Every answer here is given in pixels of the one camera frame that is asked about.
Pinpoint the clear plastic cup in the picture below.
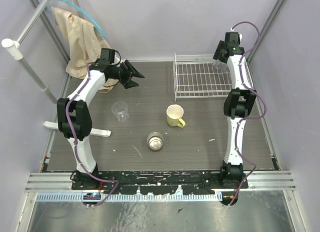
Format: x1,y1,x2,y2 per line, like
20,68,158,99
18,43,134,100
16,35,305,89
213,60,229,74
241,56,248,67
245,67,252,87
111,102,129,122

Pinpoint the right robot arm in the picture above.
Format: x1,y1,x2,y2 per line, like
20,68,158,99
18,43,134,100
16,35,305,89
213,31,256,189

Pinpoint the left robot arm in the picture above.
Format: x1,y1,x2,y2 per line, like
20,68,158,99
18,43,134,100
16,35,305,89
56,48,144,190

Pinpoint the white garment rack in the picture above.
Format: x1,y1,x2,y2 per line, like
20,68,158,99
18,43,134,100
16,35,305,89
1,0,127,137

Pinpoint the beige cloth garment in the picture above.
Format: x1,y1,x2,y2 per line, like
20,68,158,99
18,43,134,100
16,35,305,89
51,7,110,79

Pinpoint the teal clothes hanger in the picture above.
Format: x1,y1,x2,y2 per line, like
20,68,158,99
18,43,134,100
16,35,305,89
44,0,108,39

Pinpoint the yellow mug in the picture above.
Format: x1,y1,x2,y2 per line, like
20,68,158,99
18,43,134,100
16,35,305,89
166,104,186,128

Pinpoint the glass with brown liquid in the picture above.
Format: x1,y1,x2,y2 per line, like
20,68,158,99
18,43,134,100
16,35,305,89
146,132,164,151

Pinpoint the white wire dish rack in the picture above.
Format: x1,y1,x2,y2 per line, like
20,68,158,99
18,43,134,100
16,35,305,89
172,51,254,102

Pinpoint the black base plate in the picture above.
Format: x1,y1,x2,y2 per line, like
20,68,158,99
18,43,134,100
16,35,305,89
70,170,240,195

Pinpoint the aluminium rail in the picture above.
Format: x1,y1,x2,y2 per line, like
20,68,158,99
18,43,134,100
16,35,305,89
25,170,296,195

